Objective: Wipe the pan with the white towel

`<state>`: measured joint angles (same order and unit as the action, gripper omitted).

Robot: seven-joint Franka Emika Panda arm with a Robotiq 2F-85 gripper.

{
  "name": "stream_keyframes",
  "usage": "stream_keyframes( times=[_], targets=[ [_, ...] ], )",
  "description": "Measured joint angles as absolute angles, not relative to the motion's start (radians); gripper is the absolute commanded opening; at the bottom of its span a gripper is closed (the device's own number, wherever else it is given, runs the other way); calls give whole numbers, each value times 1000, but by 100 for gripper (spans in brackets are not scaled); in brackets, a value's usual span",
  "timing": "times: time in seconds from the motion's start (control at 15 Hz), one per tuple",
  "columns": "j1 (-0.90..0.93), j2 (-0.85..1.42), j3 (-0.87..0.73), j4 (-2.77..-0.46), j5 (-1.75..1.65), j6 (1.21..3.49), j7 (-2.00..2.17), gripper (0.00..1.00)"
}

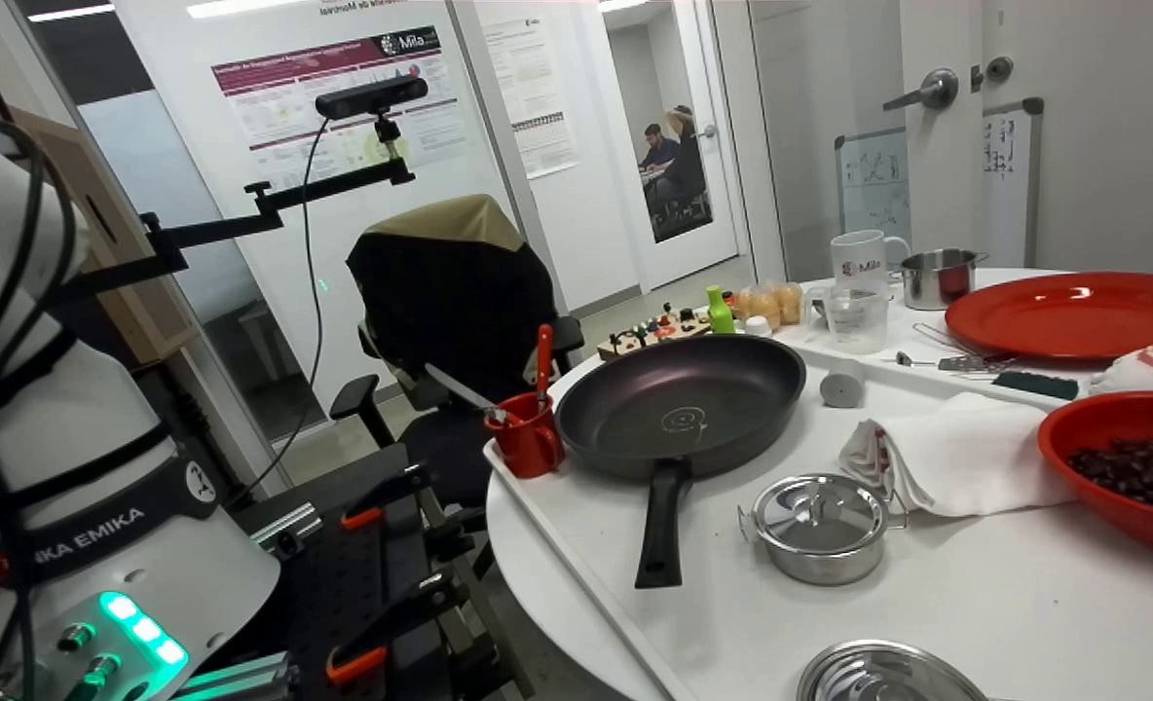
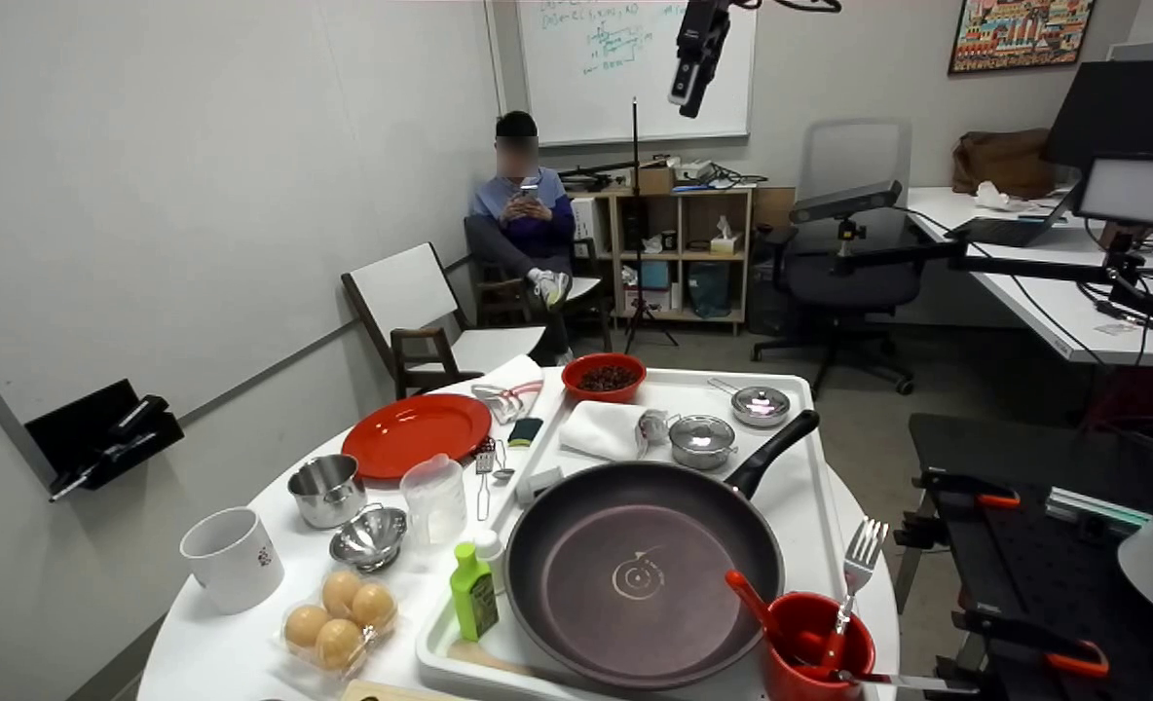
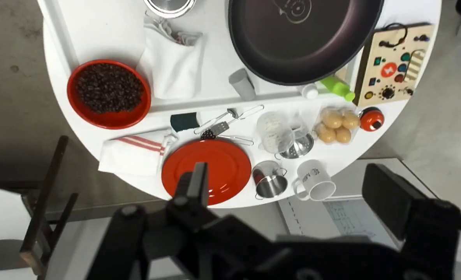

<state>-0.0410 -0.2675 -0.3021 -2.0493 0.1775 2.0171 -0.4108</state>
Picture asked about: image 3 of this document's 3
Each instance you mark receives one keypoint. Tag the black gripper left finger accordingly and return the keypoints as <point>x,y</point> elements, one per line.
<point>192,187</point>

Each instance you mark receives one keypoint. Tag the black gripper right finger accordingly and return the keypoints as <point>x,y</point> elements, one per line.
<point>396,207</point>

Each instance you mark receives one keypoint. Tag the red striped white towel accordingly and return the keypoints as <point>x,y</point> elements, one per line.
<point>132,156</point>

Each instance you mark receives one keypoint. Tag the dark frying pan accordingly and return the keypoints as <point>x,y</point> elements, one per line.
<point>303,52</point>

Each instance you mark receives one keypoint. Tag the red plate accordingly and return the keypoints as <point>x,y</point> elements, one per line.
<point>220,165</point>

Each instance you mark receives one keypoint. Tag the white floor mat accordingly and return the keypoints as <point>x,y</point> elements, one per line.
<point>356,218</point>

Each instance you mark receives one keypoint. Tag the dark green sponge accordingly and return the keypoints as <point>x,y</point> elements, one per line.
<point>184,122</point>

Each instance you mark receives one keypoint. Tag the steel measuring cup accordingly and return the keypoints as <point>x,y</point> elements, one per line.
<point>270,181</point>

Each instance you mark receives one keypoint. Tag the white mug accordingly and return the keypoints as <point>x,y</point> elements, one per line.
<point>317,181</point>

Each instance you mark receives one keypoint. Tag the brown egg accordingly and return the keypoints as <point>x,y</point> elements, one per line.
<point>343,136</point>
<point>351,120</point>
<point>332,120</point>
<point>325,133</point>

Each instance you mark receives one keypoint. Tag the red round timer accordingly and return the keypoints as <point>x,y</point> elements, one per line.
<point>371,119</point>

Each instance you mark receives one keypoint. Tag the clear plastic cup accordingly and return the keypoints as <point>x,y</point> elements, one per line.
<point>272,130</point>

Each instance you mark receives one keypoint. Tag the clear egg bag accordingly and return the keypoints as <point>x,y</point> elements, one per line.
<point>337,109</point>

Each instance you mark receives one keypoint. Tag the small gray cup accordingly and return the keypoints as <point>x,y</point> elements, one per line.
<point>242,83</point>

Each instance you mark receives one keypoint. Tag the red bowl of beans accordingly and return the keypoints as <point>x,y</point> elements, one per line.
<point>108,94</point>

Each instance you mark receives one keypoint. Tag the green bottle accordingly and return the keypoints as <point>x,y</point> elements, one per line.
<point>337,88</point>

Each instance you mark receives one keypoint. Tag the dark wooden chair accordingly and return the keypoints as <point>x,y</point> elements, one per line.
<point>49,187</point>

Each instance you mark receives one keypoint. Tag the wooden busy board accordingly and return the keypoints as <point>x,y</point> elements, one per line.
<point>395,64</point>

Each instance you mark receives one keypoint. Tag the small steel pot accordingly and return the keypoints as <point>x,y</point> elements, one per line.
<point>169,7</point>

